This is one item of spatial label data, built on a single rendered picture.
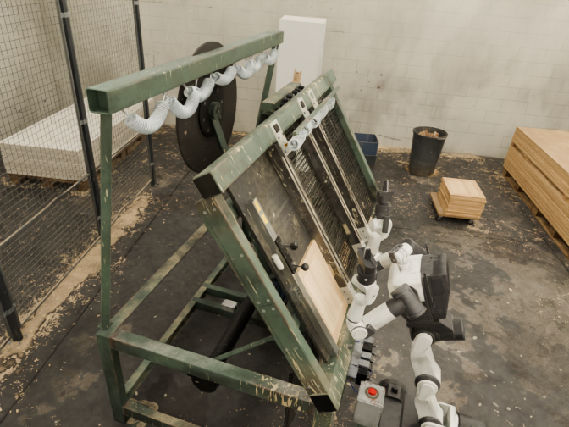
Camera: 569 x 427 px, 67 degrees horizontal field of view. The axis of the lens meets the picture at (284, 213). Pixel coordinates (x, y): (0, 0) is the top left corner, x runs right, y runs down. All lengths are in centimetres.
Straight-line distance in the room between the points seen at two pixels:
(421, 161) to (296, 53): 244
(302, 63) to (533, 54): 369
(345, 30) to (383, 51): 69
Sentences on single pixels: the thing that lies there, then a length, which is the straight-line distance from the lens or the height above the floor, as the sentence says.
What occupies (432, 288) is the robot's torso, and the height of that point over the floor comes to 132.
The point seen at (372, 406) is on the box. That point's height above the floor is 92.
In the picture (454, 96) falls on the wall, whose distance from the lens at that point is 773.
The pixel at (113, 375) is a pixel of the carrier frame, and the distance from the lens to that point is 293.
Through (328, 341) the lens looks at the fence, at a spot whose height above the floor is 98.
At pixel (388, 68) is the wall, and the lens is 744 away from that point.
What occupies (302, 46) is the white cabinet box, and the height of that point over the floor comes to 176.
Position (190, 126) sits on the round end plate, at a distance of 255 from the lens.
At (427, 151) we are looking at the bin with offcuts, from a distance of 671.
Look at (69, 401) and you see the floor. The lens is 350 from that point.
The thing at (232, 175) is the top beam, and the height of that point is 189.
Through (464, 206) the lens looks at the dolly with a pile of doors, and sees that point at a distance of 563.
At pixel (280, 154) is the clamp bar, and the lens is 231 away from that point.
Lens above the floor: 266
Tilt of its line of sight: 30 degrees down
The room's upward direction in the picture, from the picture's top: 4 degrees clockwise
